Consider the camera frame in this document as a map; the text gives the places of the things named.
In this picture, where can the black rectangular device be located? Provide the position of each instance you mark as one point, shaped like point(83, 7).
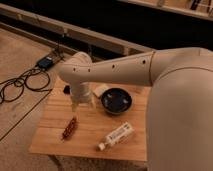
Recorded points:
point(66, 89)

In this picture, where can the long wooden beam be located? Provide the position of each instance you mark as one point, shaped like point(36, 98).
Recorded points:
point(77, 33)

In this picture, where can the wooden table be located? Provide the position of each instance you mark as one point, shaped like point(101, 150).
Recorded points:
point(93, 125)

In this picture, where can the blue power box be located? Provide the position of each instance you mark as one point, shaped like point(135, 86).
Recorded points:
point(45, 63)

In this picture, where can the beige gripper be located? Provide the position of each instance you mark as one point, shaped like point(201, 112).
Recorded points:
point(81, 93)

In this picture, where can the dark ceramic bowl cup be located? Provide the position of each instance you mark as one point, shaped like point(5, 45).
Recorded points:
point(116, 101)

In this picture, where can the white rectangular block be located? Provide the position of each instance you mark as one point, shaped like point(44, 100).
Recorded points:
point(98, 91)

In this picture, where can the white plastic bottle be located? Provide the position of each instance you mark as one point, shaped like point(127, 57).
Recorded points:
point(116, 136)

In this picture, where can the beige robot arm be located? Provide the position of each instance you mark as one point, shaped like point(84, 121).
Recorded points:
point(179, 116)

